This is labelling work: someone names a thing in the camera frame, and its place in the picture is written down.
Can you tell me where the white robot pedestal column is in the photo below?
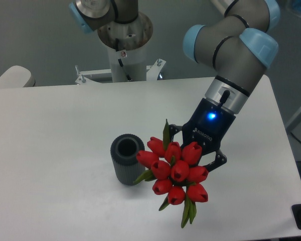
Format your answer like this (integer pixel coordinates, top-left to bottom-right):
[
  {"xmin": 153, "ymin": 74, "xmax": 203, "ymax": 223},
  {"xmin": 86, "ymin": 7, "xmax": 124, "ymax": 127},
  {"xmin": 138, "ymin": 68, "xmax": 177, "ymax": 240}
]
[{"xmin": 97, "ymin": 12, "xmax": 153, "ymax": 69}]

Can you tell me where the beige chair back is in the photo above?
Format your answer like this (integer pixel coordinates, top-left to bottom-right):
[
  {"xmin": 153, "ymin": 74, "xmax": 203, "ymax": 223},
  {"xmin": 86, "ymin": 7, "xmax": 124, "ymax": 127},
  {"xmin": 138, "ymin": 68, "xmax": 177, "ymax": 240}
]
[{"xmin": 0, "ymin": 65, "xmax": 36, "ymax": 89}]

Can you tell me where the red tulip bouquet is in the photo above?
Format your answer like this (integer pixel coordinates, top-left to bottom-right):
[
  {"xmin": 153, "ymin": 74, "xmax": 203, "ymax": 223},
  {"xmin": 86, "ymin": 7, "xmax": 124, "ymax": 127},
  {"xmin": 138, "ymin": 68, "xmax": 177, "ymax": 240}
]
[{"xmin": 133, "ymin": 123, "xmax": 209, "ymax": 227}]

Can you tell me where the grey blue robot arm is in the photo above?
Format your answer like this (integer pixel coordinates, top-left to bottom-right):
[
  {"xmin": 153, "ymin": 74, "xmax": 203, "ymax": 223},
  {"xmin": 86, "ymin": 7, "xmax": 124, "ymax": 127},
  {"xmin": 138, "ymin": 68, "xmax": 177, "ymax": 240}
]
[{"xmin": 69, "ymin": 1, "xmax": 280, "ymax": 171}]

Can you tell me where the dark grey ribbed vase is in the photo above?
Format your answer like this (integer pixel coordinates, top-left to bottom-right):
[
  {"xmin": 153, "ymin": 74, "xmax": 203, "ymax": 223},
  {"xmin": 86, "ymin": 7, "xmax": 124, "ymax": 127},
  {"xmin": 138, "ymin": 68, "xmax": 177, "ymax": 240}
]
[{"xmin": 110, "ymin": 134, "xmax": 145, "ymax": 186}]

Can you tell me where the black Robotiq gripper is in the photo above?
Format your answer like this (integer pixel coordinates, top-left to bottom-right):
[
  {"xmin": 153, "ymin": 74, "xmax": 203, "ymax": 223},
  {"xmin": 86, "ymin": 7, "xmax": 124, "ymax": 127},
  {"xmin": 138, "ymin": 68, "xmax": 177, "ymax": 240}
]
[{"xmin": 169, "ymin": 98, "xmax": 236, "ymax": 172}]

